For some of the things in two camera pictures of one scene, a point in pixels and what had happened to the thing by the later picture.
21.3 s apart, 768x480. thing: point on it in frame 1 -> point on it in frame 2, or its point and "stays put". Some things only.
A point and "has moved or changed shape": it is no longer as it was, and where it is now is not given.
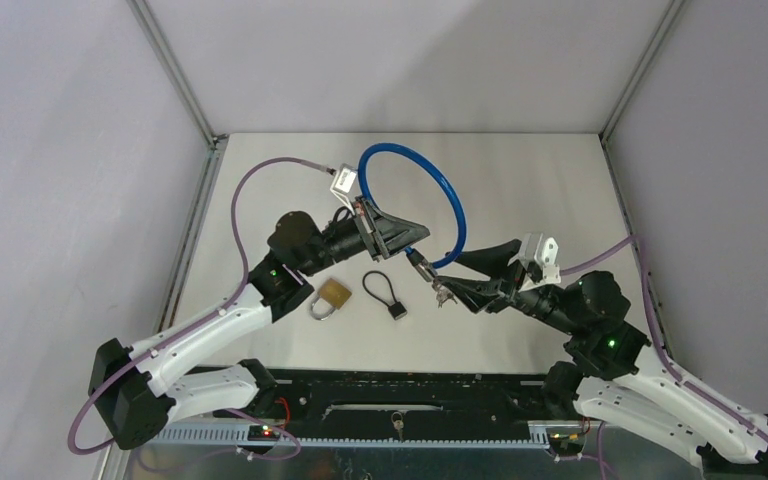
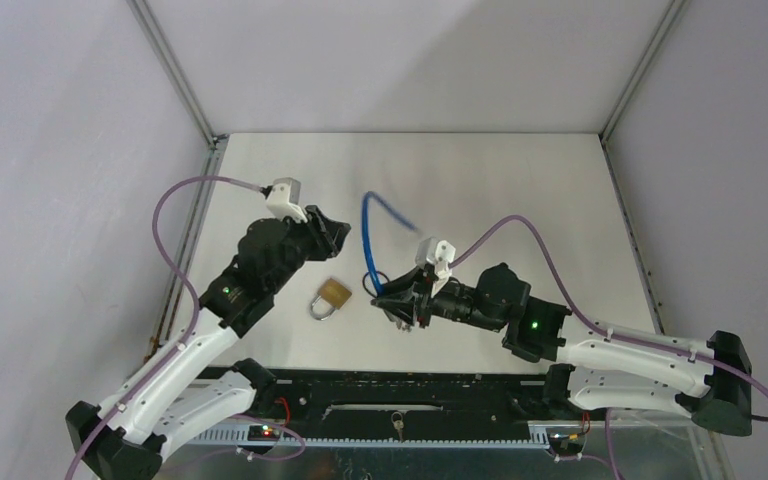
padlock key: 398,424 stays put
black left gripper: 382,233 -> 327,235
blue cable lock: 426,269 has moved or changed shape
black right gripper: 481,293 -> 409,297
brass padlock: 333,293 stays put
